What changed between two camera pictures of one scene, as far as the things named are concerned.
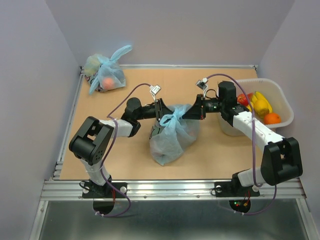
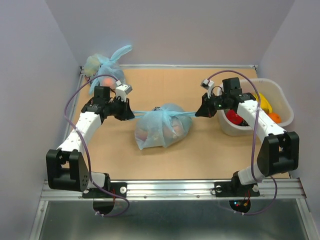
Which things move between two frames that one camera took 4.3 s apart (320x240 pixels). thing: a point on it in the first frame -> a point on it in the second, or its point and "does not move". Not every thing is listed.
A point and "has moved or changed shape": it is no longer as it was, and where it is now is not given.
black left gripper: (160, 109) -> (125, 113)
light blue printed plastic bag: (177, 133) has moved or changed shape
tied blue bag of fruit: (105, 74) does not move
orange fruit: (271, 118) does not move
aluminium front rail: (167, 190) does not move
